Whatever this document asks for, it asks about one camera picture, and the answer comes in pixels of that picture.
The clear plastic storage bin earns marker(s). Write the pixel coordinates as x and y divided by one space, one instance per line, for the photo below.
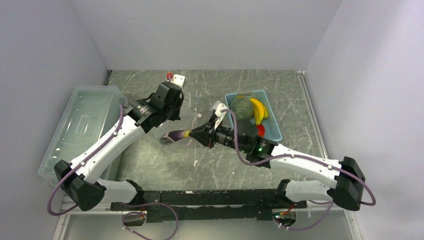
90 113

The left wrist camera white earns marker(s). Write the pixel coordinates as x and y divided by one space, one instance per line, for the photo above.
177 79

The purple eggplant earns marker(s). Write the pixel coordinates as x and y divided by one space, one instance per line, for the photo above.
177 135

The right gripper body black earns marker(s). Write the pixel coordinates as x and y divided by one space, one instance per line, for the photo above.
222 135

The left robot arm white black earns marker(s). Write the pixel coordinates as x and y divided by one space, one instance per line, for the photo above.
80 179

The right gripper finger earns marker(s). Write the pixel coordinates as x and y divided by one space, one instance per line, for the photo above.
204 140
200 131

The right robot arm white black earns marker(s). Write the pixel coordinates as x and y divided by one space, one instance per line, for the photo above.
341 182

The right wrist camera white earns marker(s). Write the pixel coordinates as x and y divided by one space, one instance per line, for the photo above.
219 111

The yellow banana bunch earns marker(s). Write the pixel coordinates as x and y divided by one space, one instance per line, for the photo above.
260 112

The clear zip top bag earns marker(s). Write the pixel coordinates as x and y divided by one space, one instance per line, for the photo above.
189 119

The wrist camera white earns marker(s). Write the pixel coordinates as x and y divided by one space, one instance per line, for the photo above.
177 79
219 111

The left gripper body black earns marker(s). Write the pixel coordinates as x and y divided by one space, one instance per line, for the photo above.
173 113

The light blue plastic basket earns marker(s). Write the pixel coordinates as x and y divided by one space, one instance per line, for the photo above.
271 128

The green netted melon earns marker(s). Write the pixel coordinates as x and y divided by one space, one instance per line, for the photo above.
242 108

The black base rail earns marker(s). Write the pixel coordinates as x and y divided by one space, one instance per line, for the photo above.
166 205

